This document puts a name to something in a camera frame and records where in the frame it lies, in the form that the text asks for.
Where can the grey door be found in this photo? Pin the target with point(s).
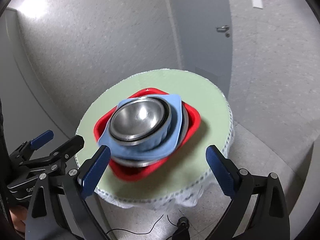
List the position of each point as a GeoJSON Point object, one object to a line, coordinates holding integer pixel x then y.
{"type": "Point", "coordinates": [200, 30]}

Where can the person's left hand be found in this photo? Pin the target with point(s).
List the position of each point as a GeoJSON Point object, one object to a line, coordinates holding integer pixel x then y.
{"type": "Point", "coordinates": [18, 217]}

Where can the light blue plate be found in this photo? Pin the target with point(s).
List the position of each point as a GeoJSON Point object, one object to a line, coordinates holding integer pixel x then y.
{"type": "Point", "coordinates": [140, 153]}

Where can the red plastic basin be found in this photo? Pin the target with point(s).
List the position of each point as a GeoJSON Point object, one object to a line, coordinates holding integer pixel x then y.
{"type": "Point", "coordinates": [135, 175]}

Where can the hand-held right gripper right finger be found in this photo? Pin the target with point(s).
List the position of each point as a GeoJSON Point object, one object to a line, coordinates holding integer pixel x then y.
{"type": "Point", "coordinates": [220, 171]}

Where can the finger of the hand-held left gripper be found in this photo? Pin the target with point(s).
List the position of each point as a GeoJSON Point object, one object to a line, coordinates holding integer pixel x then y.
{"type": "Point", "coordinates": [42, 138]}
{"type": "Point", "coordinates": [67, 146]}

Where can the black device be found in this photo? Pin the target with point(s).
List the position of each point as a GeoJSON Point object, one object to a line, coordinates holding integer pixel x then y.
{"type": "Point", "coordinates": [181, 230]}

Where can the large steel bowl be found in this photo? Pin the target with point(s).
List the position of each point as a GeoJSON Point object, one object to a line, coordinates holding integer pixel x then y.
{"type": "Point", "coordinates": [186, 125]}

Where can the ribbed steel bowl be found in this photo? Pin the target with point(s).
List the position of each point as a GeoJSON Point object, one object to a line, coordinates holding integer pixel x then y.
{"type": "Point", "coordinates": [130, 143]}

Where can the white light switch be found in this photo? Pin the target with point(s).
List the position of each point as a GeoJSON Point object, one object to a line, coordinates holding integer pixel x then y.
{"type": "Point", "coordinates": [257, 2]}

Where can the round table, white tablecloth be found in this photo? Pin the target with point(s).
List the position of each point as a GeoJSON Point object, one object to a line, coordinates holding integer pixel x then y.
{"type": "Point", "coordinates": [200, 97]}

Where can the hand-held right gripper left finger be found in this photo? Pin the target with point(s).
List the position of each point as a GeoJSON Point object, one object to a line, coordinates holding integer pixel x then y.
{"type": "Point", "coordinates": [96, 171]}

